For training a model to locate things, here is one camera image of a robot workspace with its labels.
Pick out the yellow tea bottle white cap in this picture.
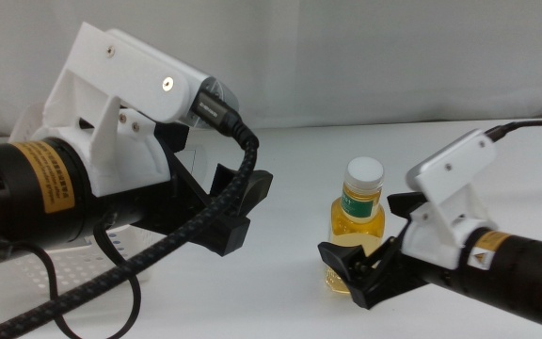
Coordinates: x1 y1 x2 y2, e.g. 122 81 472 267
324 155 387 296

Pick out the thick braided black camera cable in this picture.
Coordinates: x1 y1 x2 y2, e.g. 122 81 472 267
0 89 261 339

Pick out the thin black looped cable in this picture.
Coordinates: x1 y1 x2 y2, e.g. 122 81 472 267
8 211 143 339

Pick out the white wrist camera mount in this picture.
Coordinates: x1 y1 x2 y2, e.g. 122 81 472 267
401 128 498 271
8 20 241 199

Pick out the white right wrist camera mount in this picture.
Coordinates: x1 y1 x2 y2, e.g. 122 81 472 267
401 128 498 271

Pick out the white backdrop sheet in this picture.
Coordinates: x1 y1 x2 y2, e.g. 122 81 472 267
0 0 542 138

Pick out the white perforated plastic basket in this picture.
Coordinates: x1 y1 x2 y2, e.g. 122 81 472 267
8 102 160 303

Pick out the black right camera cable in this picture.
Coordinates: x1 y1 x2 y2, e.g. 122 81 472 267
483 118 542 144

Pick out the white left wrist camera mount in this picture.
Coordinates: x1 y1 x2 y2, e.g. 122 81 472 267
8 20 241 199

